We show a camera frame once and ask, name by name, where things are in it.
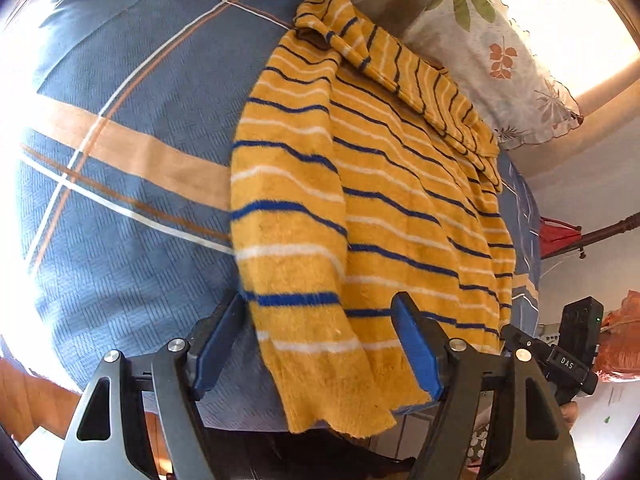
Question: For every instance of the yellow striped sweater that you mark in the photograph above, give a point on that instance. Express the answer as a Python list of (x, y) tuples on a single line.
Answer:
[(367, 220)]

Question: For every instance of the orange plastic bag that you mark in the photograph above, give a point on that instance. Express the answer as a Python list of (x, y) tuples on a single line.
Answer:
[(620, 342)]

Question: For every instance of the white leaf print pillow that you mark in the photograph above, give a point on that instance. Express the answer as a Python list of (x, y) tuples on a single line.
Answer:
[(487, 55)]

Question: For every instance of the person's right hand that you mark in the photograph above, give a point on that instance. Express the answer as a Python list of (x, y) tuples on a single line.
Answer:
[(569, 414)]

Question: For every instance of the blue plaid bed sheet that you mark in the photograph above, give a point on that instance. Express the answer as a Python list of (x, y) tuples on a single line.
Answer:
[(150, 160)]

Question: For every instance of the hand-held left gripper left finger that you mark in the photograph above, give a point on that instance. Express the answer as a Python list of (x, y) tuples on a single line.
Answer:
[(218, 347)]

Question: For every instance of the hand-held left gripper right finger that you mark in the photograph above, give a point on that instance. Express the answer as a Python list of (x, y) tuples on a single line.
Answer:
[(417, 347)]

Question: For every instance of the red cloth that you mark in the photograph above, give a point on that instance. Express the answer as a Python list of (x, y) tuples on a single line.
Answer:
[(557, 235)]

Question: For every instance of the dark wooden pole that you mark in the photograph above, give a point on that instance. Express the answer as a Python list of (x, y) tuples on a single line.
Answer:
[(600, 232)]

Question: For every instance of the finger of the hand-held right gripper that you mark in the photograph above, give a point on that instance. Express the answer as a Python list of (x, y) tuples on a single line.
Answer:
[(520, 337)]

